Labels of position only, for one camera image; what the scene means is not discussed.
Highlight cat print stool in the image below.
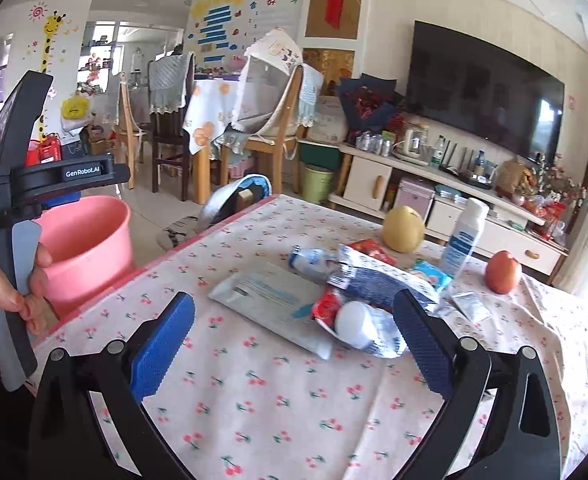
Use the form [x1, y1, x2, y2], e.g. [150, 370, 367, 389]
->
[156, 216, 197, 252]

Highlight blue white snack bag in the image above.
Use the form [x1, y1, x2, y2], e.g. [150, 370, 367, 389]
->
[326, 245, 439, 310]

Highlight dark blue flower bouquet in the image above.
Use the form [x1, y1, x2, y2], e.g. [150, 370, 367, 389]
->
[337, 73, 405, 133]

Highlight pink plastic bucket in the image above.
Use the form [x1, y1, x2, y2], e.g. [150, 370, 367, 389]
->
[37, 195, 136, 318]

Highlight wooden chair with cover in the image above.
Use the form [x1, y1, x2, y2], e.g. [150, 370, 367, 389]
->
[218, 28, 323, 193]

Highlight yellow plastic bag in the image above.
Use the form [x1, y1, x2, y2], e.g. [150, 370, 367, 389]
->
[61, 92, 90, 120]

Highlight giraffe height wall sticker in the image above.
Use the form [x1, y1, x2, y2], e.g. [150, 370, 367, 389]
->
[27, 0, 81, 141]

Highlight pink storage box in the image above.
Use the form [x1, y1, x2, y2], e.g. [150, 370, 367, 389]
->
[394, 177, 435, 221]

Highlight light wooden chair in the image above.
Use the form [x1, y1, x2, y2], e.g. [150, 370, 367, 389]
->
[113, 72, 147, 190]

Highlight white tv cabinet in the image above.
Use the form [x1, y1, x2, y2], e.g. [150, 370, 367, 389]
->
[329, 144, 568, 278]

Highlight white blue milk bottle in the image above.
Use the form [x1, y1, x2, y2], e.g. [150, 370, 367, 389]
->
[439, 198, 489, 278]

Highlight dining table with cloth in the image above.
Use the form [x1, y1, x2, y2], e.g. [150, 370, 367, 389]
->
[183, 78, 239, 205]

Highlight white blue pouch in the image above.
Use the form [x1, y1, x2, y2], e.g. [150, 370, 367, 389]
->
[208, 263, 334, 360]

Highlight dark wooden chair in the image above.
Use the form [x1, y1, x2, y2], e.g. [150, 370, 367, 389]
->
[147, 52, 194, 202]

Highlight cherry print tablecloth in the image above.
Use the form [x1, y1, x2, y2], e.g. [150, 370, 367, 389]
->
[37, 196, 588, 479]

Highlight red snack wrapper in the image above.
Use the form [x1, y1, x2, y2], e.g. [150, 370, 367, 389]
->
[349, 238, 397, 266]

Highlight green trash bin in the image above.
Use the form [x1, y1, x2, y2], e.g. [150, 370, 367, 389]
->
[301, 165, 334, 204]

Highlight red gift bags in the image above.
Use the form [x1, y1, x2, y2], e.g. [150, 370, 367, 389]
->
[25, 132, 78, 167]

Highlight red apple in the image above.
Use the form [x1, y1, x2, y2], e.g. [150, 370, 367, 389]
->
[484, 250, 522, 295]

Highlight small silver foil packet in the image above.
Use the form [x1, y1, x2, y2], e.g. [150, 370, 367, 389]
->
[452, 292, 492, 324]

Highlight glass electric kettle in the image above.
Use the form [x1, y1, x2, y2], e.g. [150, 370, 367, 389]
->
[396, 125, 428, 166]

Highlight yellow pear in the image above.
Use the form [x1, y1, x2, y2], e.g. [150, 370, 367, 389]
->
[382, 205, 425, 254]

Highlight black flat television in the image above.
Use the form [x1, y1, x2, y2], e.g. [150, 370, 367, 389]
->
[405, 21, 565, 162]

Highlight green cow snack packet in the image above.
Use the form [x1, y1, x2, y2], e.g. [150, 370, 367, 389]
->
[410, 260, 452, 292]

